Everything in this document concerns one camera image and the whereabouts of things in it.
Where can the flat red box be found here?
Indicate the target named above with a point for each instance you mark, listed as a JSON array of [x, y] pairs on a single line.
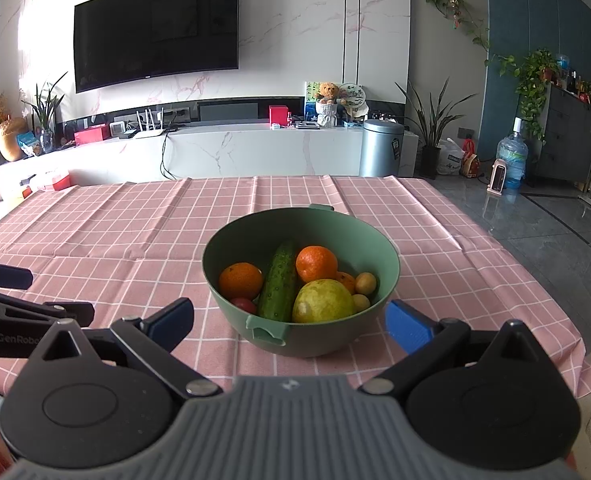
[[91, 136]]

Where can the red and brown bag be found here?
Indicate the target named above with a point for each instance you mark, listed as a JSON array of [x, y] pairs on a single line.
[[470, 162]]

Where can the hanging vine plant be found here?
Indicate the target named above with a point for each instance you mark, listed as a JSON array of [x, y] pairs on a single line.
[[458, 15]]

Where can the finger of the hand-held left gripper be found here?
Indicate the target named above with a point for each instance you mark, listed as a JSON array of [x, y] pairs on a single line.
[[5, 276], [50, 311]]

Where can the pink checked tablecloth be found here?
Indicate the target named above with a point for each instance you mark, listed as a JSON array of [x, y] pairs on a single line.
[[125, 240]]

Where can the grey sideboard cabinet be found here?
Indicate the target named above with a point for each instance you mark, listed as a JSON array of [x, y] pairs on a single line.
[[568, 140]]

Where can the flat white tray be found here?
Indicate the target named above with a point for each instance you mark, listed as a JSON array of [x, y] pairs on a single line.
[[308, 125]]

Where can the orange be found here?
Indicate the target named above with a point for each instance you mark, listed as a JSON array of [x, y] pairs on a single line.
[[346, 281], [240, 280], [316, 262]]

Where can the blue picture card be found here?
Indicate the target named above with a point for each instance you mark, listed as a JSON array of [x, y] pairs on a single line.
[[310, 102]]

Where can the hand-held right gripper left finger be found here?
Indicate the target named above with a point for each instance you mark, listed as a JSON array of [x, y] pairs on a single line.
[[168, 322]]

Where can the small white device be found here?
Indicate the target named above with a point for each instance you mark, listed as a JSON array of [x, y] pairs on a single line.
[[117, 130]]

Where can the white marble television console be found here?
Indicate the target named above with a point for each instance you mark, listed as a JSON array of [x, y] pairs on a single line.
[[255, 152]]

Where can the small yellow fruit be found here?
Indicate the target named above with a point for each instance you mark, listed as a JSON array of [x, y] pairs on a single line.
[[365, 283], [361, 302]]

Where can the green colander bowl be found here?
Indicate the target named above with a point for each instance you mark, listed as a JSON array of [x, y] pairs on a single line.
[[325, 340]]

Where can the bottles on sideboard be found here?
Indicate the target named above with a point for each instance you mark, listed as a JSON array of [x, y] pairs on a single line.
[[575, 82]]

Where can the blue packet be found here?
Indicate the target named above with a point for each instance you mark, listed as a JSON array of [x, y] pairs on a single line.
[[29, 142]]

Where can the brown gourd vase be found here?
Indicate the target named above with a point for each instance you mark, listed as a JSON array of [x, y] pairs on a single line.
[[11, 140]]

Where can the blue water jug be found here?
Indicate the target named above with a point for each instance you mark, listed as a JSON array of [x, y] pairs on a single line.
[[513, 157]]

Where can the white plastic bag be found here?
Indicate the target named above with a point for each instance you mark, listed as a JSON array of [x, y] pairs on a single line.
[[449, 157]]

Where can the round decorative fan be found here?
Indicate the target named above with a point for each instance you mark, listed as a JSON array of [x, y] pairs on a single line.
[[353, 97]]

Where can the green cucumber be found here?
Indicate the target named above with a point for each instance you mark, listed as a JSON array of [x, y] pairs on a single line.
[[278, 280]]

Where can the slender-leaf potted plant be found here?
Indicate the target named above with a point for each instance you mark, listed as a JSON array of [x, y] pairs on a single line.
[[45, 115]]

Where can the black wall television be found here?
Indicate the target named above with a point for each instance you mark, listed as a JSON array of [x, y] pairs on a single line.
[[155, 30]]

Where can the yellow-green guava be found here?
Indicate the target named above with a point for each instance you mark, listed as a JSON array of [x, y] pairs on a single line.
[[323, 302]]

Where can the brown teddy bear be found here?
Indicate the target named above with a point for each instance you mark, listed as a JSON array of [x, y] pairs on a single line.
[[328, 92]]

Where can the trailing pothos plant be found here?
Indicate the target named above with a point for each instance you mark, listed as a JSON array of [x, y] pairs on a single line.
[[530, 85]]

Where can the long-leaf potted plant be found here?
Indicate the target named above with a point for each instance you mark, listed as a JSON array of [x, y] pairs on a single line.
[[430, 130]]

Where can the grey pedal trash can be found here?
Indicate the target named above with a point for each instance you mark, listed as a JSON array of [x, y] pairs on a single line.
[[381, 150]]

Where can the white router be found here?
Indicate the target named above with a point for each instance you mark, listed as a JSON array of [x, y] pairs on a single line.
[[148, 130]]

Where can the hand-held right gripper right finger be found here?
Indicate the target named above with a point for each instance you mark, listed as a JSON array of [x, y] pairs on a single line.
[[408, 329]]

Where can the pink space heater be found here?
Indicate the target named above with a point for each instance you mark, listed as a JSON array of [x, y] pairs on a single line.
[[497, 177]]

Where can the small red tomato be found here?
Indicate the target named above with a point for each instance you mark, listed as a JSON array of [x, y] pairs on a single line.
[[244, 305]]

